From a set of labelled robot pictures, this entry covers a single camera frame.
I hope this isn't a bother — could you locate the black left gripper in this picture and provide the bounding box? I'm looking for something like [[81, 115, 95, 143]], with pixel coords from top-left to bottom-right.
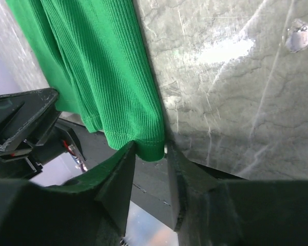
[[0, 88, 86, 179]]

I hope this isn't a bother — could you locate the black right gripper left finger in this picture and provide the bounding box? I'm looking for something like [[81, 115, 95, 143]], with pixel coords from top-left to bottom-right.
[[48, 141, 136, 236]]

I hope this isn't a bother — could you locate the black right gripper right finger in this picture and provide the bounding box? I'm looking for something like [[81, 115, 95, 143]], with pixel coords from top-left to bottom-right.
[[167, 142, 218, 232]]

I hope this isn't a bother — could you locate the green tank top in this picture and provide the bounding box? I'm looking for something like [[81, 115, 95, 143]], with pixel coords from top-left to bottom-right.
[[7, 1, 165, 161]]

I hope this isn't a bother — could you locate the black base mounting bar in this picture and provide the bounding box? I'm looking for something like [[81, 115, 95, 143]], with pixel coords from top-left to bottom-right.
[[58, 119, 238, 227]]

